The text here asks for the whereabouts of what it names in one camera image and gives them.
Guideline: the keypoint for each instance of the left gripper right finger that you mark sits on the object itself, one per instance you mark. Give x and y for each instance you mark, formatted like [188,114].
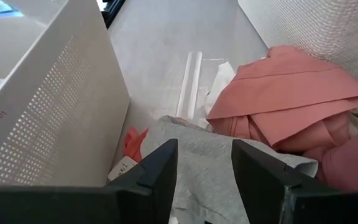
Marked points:
[291,202]

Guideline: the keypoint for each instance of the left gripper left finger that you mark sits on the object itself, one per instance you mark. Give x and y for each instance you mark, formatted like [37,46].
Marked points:
[73,205]

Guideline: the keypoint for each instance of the mauve pink garment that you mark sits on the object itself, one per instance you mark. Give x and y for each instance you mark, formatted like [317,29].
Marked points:
[353,165]

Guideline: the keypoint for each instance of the coral red garment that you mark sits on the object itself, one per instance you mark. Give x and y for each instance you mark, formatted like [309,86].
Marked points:
[132,144]

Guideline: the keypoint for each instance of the grey garment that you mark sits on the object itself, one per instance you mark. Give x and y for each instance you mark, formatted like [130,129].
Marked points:
[210,174]

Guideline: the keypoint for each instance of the salmon pink garment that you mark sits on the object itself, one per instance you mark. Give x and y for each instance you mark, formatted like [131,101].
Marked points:
[291,93]

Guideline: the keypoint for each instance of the white paper tag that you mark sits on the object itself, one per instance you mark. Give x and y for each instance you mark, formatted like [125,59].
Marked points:
[121,168]

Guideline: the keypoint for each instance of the white perforated plastic basket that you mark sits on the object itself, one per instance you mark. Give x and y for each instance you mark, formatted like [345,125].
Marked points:
[322,31]
[57,109]

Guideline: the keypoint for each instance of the clear plastic bag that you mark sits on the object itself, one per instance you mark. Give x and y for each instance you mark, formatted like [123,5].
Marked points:
[191,87]

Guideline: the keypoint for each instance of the black table frame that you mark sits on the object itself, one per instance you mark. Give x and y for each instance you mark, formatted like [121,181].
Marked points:
[112,12]

